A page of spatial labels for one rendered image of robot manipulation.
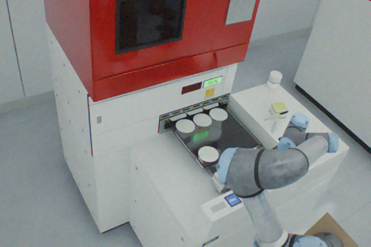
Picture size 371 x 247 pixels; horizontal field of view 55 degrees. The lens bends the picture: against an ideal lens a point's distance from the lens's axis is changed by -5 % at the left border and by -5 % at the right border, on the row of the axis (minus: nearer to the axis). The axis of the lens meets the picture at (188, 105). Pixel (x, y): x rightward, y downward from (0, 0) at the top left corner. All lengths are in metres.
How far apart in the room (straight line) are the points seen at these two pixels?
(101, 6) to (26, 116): 2.17
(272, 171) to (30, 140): 2.42
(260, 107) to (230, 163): 1.03
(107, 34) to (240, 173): 0.70
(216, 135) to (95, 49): 0.84
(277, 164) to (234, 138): 0.93
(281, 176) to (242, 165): 0.11
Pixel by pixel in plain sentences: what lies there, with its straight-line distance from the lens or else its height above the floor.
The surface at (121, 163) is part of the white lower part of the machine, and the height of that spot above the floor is 0.71.
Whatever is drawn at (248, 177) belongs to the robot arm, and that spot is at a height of 1.46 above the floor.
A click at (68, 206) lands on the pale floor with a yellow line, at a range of 2.72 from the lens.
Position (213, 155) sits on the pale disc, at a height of 0.90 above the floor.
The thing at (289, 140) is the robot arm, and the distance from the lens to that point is 1.43.
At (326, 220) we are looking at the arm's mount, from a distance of 1.56.
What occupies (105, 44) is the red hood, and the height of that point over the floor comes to 1.50.
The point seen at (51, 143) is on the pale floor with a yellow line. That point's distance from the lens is 3.12.
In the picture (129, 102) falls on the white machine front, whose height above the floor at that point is 1.12.
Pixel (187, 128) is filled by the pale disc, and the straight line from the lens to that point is 1.95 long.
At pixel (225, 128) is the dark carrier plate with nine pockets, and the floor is 0.90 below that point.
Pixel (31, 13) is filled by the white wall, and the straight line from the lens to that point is 3.02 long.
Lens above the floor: 2.26
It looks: 41 degrees down
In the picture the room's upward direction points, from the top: 9 degrees clockwise
